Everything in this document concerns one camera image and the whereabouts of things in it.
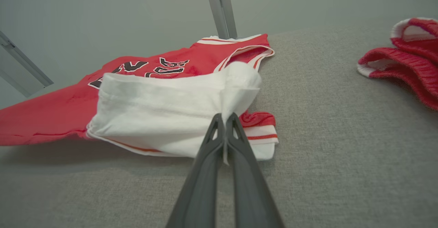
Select grey partition post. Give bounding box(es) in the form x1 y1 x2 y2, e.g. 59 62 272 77
217 0 238 39
203 0 229 40

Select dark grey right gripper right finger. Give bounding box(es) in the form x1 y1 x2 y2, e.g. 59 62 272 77
226 112 285 228

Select grey metal frame bar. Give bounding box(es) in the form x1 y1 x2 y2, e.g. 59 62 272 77
0 30 54 98

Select red and white basketball jersey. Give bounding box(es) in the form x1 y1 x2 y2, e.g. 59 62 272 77
0 33 280 162

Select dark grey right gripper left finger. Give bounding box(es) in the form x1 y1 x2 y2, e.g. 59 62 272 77
166 113 226 228

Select red shorts with white trim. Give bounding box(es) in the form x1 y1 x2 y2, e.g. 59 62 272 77
357 17 438 112

